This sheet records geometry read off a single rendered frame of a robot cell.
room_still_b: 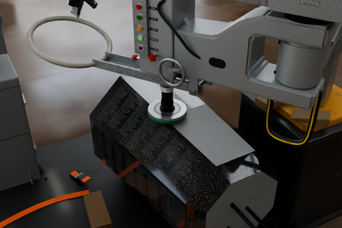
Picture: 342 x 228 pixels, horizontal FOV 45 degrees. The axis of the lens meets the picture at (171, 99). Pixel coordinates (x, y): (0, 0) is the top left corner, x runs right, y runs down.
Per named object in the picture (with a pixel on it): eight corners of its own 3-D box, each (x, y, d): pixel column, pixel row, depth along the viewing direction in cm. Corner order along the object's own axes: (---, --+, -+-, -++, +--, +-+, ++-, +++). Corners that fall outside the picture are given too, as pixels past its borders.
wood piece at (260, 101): (277, 94, 253) (278, 87, 250) (290, 101, 246) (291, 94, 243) (254, 104, 243) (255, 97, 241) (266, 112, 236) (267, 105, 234)
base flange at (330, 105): (311, 76, 281) (312, 70, 278) (370, 112, 244) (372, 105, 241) (252, 93, 262) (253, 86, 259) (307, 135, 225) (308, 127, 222)
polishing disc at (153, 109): (190, 103, 234) (190, 101, 233) (180, 123, 217) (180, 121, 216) (154, 97, 239) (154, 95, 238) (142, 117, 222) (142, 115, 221)
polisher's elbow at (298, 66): (280, 65, 189) (287, 24, 179) (323, 74, 182) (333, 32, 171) (268, 83, 175) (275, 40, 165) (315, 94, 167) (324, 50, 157)
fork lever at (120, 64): (215, 81, 214) (216, 73, 211) (198, 98, 200) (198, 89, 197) (110, 56, 245) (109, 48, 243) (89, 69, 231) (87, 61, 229)
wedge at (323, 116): (329, 117, 232) (331, 110, 229) (328, 127, 224) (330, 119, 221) (293, 110, 238) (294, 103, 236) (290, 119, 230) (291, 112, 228)
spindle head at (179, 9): (221, 75, 212) (227, -11, 188) (201, 94, 196) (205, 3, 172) (162, 59, 227) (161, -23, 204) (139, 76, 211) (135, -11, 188)
